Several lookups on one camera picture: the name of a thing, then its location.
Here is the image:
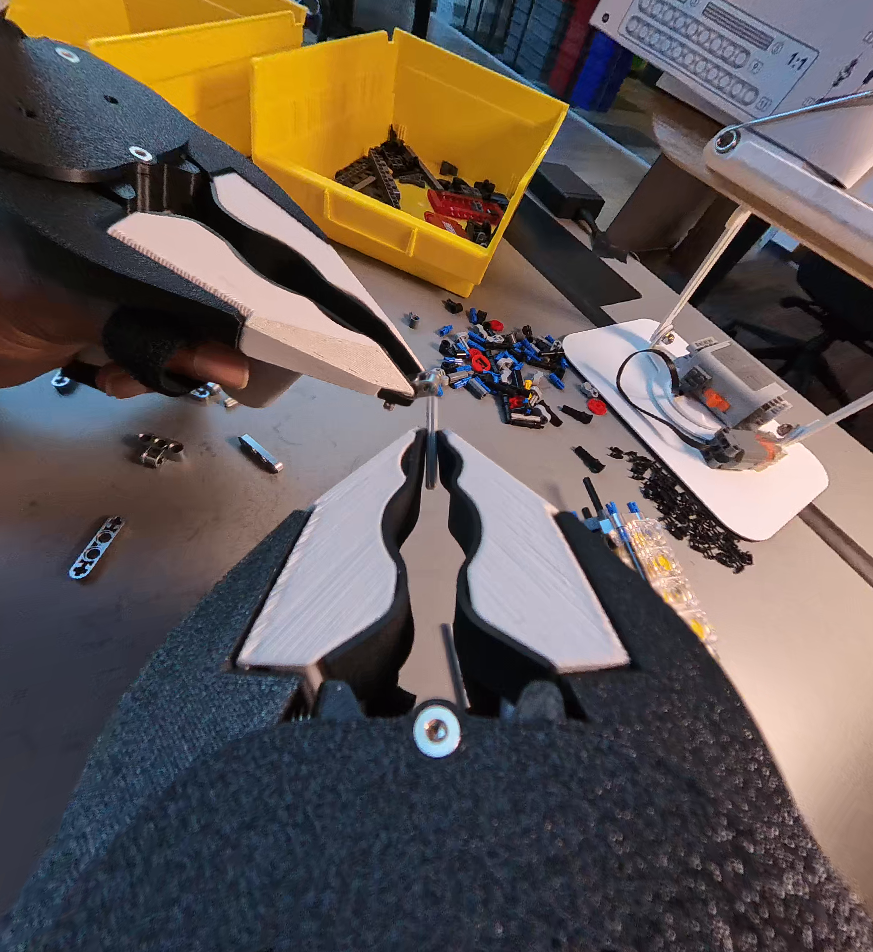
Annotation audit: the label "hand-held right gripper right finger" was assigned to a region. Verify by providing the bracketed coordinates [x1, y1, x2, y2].
[436, 430, 631, 718]

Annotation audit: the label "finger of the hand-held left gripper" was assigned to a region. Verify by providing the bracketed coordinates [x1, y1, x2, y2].
[108, 212, 417, 410]
[209, 175, 424, 378]

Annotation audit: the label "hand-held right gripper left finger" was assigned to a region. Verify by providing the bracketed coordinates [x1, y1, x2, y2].
[236, 430, 428, 718]

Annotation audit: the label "yellow bin with red panels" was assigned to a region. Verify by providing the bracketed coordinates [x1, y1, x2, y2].
[250, 30, 570, 298]

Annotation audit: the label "grey desk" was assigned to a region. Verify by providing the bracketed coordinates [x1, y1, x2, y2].
[0, 112, 873, 938]

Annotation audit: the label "person's left hand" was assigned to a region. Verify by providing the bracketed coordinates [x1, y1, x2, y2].
[0, 253, 251, 401]

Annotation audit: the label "heap of dark building pieces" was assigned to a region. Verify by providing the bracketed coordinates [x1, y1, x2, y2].
[332, 126, 512, 250]

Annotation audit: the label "transparent engine block assembly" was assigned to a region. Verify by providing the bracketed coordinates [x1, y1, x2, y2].
[580, 476, 720, 657]

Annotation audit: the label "pile of small black pins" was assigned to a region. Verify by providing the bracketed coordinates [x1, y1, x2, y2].
[608, 446, 754, 574]

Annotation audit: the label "scattered chrome beams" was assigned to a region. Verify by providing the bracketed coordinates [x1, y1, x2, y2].
[50, 368, 286, 583]

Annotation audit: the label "pile of small coloured connectors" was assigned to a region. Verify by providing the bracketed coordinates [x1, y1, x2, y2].
[436, 305, 569, 430]

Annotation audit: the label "wooden book stand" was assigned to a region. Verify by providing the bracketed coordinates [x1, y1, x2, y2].
[561, 85, 873, 542]

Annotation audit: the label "grey motor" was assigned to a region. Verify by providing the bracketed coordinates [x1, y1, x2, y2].
[704, 427, 789, 472]

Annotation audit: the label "black power adapter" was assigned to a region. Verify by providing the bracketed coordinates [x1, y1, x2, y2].
[533, 162, 607, 218]

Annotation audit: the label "grey battery box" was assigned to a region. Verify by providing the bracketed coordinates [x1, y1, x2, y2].
[675, 338, 792, 430]

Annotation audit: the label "stack of grey crates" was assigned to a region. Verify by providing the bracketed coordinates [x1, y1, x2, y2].
[436, 0, 580, 83]

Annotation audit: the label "stack of red crates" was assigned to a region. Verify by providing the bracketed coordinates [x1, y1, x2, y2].
[548, 0, 595, 98]

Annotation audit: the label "blue crate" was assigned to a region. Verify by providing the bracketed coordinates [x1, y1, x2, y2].
[589, 30, 636, 113]

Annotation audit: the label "black office chair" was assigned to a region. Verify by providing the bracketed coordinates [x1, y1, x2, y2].
[727, 249, 873, 462]

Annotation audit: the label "instruction booklet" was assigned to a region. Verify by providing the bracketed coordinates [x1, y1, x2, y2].
[591, 0, 873, 188]

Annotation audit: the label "black motor cable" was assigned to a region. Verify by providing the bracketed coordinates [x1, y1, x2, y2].
[616, 347, 714, 452]

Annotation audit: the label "black adapter cable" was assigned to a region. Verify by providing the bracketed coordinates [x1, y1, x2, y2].
[578, 212, 628, 263]

